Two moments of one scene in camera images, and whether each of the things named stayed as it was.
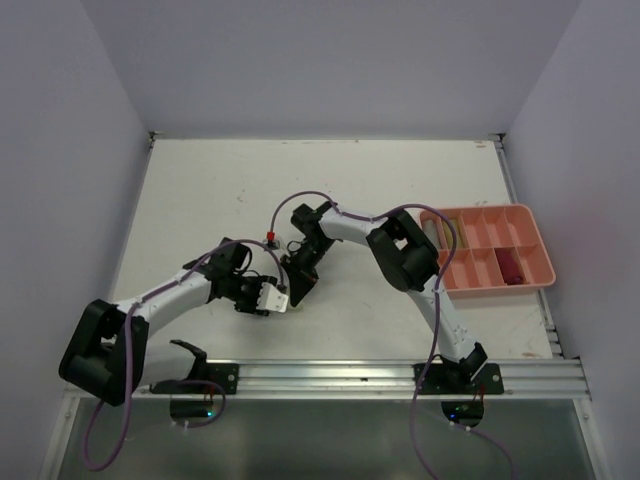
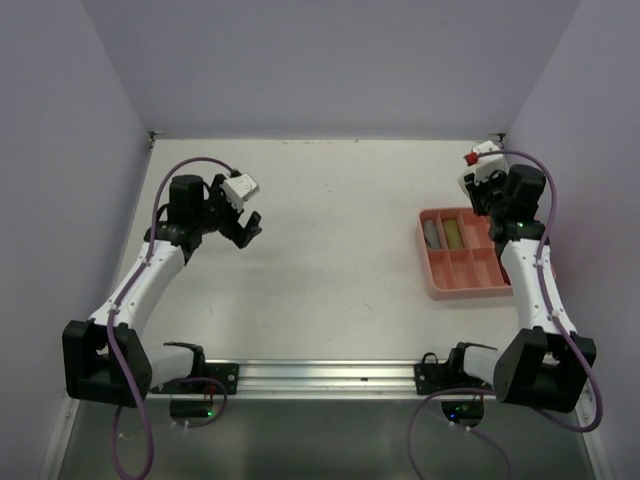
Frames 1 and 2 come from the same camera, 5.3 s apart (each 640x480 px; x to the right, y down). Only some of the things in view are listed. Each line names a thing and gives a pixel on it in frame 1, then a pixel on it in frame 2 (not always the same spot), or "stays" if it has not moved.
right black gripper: x=301 y=276 to x=475 y=189
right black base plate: x=451 y=379 stays
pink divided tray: x=498 y=250 stays
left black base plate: x=211 y=379 stays
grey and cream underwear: x=429 y=228 stays
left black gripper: x=251 y=305 to x=232 y=231
